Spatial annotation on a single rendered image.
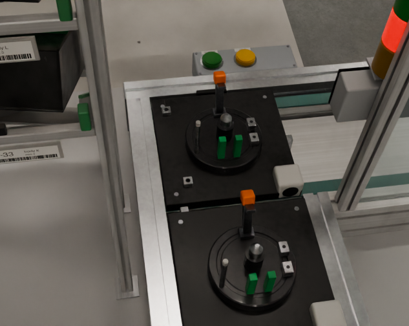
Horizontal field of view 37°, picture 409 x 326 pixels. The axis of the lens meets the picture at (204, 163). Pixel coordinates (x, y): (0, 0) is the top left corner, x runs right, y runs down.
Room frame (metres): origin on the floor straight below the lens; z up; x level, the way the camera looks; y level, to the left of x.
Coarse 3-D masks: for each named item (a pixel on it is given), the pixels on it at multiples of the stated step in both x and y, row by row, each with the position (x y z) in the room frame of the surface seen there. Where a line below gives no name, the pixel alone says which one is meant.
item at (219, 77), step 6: (216, 72) 0.75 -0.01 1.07; (222, 72) 0.75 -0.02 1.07; (216, 78) 0.74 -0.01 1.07; (222, 78) 0.74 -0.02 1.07; (216, 84) 0.74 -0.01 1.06; (222, 84) 0.73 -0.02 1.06; (216, 90) 0.74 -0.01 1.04; (222, 90) 0.74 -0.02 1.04; (216, 96) 0.73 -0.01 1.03; (222, 96) 0.73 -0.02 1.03; (216, 102) 0.73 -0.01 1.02; (222, 102) 0.73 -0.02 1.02; (216, 108) 0.72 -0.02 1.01; (222, 108) 0.73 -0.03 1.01
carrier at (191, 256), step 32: (192, 224) 0.50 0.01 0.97; (224, 224) 0.50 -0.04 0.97; (256, 224) 0.51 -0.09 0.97; (288, 224) 0.51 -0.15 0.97; (192, 256) 0.44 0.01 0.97; (224, 256) 0.44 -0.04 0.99; (256, 256) 0.42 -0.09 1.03; (288, 256) 0.44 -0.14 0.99; (320, 256) 0.46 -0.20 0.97; (192, 288) 0.39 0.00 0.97; (224, 288) 0.38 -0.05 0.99; (256, 288) 0.39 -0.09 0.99; (288, 288) 0.39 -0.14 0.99; (320, 288) 0.40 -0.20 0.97; (192, 320) 0.34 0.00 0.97; (224, 320) 0.34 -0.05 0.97; (256, 320) 0.34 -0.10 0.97; (288, 320) 0.35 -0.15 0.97; (320, 320) 0.34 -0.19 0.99
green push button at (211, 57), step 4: (208, 52) 0.90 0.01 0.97; (212, 52) 0.90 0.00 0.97; (204, 56) 0.89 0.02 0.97; (208, 56) 0.89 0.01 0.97; (212, 56) 0.89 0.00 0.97; (216, 56) 0.89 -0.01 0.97; (220, 56) 0.90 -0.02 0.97; (204, 60) 0.88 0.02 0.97; (208, 60) 0.88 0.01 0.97; (212, 60) 0.88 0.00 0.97; (216, 60) 0.88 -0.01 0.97; (220, 60) 0.89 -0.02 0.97; (204, 64) 0.88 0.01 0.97; (208, 64) 0.87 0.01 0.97; (212, 64) 0.87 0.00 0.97; (216, 64) 0.87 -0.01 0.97; (220, 64) 0.88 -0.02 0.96; (212, 68) 0.87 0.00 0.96
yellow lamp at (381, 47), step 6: (378, 48) 0.60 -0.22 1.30; (384, 48) 0.59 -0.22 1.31; (378, 54) 0.60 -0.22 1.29; (384, 54) 0.59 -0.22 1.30; (390, 54) 0.58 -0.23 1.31; (378, 60) 0.59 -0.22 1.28; (384, 60) 0.58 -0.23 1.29; (390, 60) 0.58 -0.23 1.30; (372, 66) 0.60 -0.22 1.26; (378, 66) 0.59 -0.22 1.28; (384, 66) 0.58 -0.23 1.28; (378, 72) 0.59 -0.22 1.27; (384, 72) 0.58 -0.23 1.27
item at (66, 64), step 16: (48, 32) 0.69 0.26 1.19; (64, 32) 0.69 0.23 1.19; (48, 48) 0.63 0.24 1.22; (64, 48) 0.50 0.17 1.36; (80, 48) 0.57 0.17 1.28; (0, 64) 0.46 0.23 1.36; (16, 64) 0.47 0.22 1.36; (32, 64) 0.47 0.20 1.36; (48, 64) 0.47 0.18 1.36; (64, 64) 0.49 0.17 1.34; (80, 64) 0.56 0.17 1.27; (0, 80) 0.46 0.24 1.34; (16, 80) 0.46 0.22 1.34; (32, 80) 0.46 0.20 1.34; (48, 80) 0.46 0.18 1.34; (64, 80) 0.47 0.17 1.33; (0, 96) 0.45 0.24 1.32; (16, 96) 0.45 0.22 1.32; (32, 96) 0.45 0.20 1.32; (48, 96) 0.45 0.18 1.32; (64, 96) 0.46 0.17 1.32
